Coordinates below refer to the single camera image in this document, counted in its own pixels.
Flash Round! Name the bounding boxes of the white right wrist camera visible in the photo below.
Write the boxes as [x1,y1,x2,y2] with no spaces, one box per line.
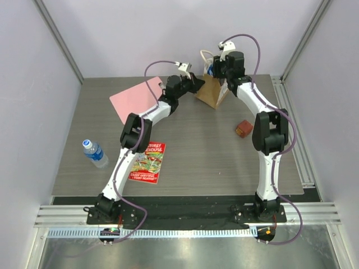
[218,40,236,62]

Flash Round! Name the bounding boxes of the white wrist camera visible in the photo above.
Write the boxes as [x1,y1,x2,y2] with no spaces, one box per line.
[218,40,236,62]
[174,62,192,79]

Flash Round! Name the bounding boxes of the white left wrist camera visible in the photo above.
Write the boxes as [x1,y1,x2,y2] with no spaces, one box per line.
[174,62,192,79]

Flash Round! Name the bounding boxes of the Pocari Sweat plastic bottle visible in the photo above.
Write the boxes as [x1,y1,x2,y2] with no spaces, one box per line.
[207,64,214,76]

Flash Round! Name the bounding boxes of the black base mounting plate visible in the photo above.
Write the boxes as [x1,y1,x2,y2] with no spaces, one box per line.
[83,196,287,230]

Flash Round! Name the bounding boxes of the red cube power adapter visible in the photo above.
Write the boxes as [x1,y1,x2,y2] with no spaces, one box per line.
[235,120,254,138]

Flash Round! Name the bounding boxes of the pink clipboard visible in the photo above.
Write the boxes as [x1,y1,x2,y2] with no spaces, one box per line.
[109,77,163,124]

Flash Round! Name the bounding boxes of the red comic paperback book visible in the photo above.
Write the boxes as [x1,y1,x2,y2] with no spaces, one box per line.
[128,142,165,184]

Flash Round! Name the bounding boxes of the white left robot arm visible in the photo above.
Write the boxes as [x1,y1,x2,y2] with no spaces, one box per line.
[84,72,205,224]

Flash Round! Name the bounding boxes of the white slotted cable duct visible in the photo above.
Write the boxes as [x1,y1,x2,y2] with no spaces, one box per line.
[47,226,257,239]

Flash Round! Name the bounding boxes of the small water bottle blue cap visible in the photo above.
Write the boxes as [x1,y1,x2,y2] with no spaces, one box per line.
[82,139,109,169]

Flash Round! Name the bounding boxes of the burlap canvas tote bag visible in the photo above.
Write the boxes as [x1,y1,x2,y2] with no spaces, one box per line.
[195,50,228,109]

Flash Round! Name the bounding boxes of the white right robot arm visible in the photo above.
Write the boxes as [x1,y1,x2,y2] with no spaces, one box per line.
[213,51,289,222]

